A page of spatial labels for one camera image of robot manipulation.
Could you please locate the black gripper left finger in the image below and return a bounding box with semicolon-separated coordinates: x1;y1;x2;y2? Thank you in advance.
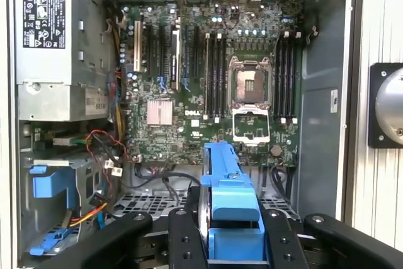
34;207;208;269

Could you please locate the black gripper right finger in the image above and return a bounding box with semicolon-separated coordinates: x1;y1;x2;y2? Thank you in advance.
263;208;403;269

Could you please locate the hard disk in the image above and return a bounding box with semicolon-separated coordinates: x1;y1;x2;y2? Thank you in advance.
200;142;271;269

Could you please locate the grey disk bay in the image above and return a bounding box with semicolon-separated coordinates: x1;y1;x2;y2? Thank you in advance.
18;152;123;265

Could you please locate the black perforated metal plate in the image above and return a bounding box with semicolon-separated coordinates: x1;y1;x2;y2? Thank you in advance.
111;192;302;224

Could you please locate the green motherboard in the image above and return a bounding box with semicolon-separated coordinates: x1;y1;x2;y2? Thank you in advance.
119;1;305;168

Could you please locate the silver chipset heat sink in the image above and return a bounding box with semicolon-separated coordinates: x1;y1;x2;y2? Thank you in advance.
146;99;174;126

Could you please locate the blue plastic bay latch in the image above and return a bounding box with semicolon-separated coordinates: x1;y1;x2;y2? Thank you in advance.
28;226;69;256

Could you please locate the black PC case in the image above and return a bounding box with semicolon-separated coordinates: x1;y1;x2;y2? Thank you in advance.
6;0;365;269

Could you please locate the small white case sticker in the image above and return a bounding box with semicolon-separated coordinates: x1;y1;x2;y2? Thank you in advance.
329;88;339;114

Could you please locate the CPU socket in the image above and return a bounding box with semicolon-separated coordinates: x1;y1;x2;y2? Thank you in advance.
229;55;273;106

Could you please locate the white wattage sticker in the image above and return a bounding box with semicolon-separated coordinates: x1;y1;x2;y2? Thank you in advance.
85;88;110;114

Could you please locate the black RAM slot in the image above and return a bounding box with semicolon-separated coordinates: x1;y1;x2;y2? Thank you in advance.
281;31;287;124
210;33;217;118
221;33;228;118
287;32;293;120
216;32;222;123
204;32;211;121
292;31;299;124
275;32;282;120

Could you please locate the white expansion slot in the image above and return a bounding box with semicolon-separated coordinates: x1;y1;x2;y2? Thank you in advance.
133;20;142;73

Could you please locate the silver power supply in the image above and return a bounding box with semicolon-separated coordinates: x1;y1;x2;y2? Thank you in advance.
14;0;117;122

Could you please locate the black power supply label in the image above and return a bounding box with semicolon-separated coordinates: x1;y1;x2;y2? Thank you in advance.
22;0;67;50

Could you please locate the black cable pair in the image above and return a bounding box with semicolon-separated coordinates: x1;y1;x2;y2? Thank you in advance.
270;164;295;202

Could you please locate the black curved cable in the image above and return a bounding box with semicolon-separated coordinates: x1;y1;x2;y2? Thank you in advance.
133;171;204;199

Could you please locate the blue data wire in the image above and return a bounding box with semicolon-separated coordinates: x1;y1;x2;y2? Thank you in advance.
95;188;105;231

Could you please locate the red orange yellow power wire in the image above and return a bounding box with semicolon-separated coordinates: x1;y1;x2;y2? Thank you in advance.
68;202;108;228

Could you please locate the red black wire loop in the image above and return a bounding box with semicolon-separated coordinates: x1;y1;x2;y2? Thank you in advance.
84;129;128;164

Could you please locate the metal socket cover frame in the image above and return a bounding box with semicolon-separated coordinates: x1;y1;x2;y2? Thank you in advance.
232;104;271;144

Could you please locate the yellow black power wire bundle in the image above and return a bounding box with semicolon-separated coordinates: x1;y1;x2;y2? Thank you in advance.
105;18;128;139

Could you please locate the blue plastic bay bracket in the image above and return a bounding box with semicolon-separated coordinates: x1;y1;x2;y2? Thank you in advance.
28;164;79;210

